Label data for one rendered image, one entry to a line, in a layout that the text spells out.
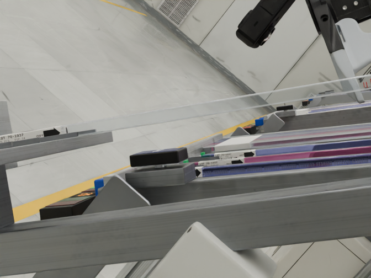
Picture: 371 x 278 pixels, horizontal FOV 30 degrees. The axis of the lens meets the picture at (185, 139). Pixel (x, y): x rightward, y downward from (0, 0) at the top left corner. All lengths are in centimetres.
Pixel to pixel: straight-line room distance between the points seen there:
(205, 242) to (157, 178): 25
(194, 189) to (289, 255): 151
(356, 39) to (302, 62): 879
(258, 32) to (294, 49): 877
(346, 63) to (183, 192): 21
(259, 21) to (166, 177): 20
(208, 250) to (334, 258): 177
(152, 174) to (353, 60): 23
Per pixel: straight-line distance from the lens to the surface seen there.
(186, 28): 976
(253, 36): 75
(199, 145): 115
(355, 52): 71
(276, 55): 954
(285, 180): 68
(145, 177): 67
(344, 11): 75
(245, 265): 43
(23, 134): 60
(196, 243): 42
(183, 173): 66
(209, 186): 69
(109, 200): 67
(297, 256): 219
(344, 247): 218
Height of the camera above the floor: 96
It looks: 12 degrees down
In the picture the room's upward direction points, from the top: 39 degrees clockwise
